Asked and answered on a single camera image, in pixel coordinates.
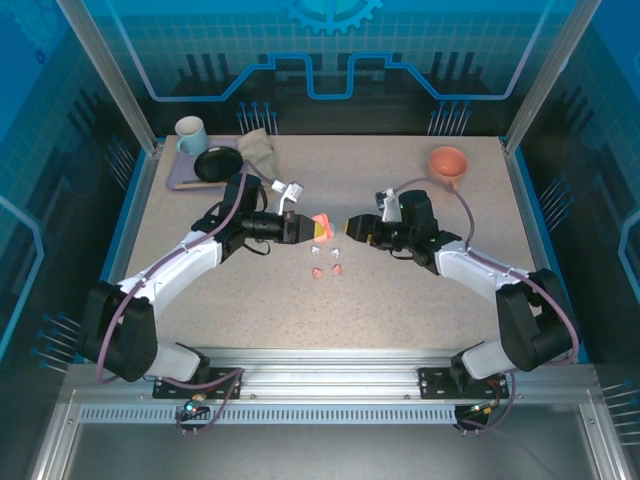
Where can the pink earbud charging case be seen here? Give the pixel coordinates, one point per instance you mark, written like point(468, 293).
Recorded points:
point(321, 219)

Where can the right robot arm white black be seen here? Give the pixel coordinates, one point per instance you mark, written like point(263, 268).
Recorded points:
point(475, 270)

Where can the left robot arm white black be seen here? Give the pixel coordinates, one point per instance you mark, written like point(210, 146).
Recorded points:
point(165, 272)

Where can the orange bowl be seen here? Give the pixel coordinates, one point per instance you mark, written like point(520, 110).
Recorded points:
point(447, 162)

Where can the wooden stick utensil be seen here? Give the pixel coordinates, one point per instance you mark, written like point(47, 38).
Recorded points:
point(200, 184)

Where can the black round plate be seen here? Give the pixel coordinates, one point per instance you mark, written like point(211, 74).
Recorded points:
point(218, 164)

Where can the beige cloth pouch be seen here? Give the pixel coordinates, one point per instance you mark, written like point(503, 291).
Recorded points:
point(258, 150)

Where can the lavender plastic tray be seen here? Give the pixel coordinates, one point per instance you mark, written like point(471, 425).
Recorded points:
point(181, 172)

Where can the light blue mug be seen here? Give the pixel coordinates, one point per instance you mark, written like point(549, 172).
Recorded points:
point(192, 135)

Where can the small connector with green light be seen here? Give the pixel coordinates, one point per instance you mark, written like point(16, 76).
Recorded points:
point(192, 406)

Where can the aluminium table side rail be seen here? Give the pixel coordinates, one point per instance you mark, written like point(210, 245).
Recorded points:
point(131, 210)
point(525, 210)

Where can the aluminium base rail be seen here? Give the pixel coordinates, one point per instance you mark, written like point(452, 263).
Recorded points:
point(325, 365)

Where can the aluminium frame post by cup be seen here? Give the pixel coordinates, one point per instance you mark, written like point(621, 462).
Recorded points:
point(545, 75)

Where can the aluminium frame post by mug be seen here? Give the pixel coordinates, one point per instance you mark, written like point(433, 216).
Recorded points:
point(115, 80)

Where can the grey metal frame shelf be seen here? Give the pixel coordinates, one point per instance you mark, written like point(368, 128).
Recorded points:
point(320, 450)

